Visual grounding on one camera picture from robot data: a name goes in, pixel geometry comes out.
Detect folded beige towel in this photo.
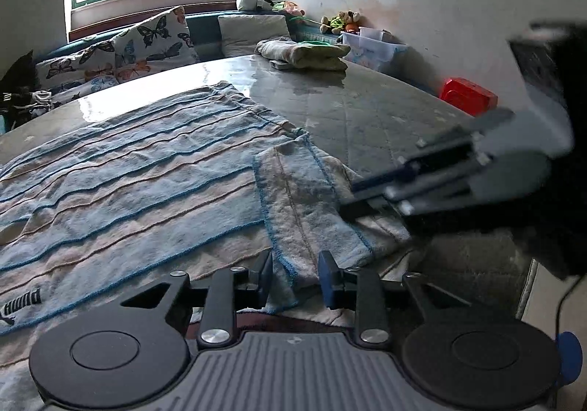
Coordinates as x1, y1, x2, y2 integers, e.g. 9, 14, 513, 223
255, 38, 352, 72

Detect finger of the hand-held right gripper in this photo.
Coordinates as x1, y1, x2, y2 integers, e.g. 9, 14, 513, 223
339, 173, 487, 225
351, 107, 515, 192

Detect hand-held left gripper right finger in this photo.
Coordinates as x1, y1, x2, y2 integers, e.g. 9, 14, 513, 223
318, 250, 465, 346

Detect teal padded bench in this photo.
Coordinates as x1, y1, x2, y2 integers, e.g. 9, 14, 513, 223
36, 10, 342, 63

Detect clear plastic storage box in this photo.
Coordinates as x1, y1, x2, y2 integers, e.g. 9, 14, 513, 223
339, 27, 408, 73

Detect brown plush toys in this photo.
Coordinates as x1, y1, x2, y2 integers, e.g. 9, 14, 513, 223
319, 10, 364, 35

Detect butterfly print pillow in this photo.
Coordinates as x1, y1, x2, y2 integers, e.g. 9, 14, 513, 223
34, 5, 201, 106

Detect green and pink plush toy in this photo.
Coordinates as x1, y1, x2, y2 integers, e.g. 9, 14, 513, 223
272, 0, 306, 18

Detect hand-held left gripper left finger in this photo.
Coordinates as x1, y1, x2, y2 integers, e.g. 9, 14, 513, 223
120, 250, 274, 346

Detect red plastic box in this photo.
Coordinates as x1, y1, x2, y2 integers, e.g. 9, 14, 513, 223
440, 77, 499, 117

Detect black cable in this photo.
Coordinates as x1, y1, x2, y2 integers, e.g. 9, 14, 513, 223
554, 274, 584, 339

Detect grey plain pillow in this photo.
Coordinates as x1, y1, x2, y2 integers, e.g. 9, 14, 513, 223
217, 13, 292, 59

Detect blue striped towel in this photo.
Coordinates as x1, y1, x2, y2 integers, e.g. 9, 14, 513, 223
0, 80, 413, 373

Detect black clothing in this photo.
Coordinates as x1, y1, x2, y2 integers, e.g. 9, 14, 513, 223
0, 50, 54, 135

